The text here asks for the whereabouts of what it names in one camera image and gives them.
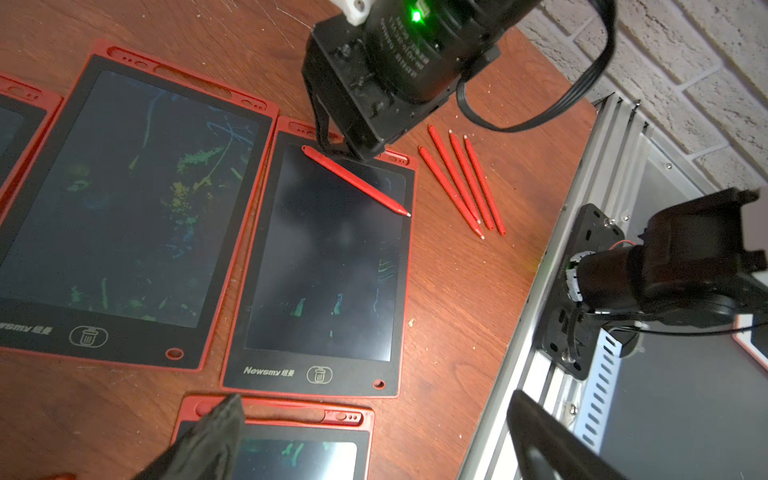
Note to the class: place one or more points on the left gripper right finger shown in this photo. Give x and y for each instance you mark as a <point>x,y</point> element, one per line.
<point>545,449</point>

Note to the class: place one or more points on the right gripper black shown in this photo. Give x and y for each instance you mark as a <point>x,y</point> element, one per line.
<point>369,85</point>

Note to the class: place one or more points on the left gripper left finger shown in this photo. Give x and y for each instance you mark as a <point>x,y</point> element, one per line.
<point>207,451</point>

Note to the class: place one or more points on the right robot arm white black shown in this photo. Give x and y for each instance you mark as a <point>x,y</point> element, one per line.
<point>704,260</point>

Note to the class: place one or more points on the far writing tablet red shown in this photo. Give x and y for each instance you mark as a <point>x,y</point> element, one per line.
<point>26,113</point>

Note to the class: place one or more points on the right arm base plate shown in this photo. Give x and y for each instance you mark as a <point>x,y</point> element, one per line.
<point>596,281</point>

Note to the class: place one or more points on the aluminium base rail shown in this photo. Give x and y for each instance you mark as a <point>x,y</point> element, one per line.
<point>644,337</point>

